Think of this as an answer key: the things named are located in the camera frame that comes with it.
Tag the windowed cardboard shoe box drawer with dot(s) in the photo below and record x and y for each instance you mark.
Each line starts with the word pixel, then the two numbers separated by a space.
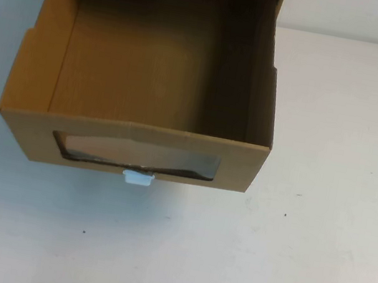
pixel 143 68

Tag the white plastic pull tab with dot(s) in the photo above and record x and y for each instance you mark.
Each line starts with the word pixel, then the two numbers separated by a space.
pixel 137 178

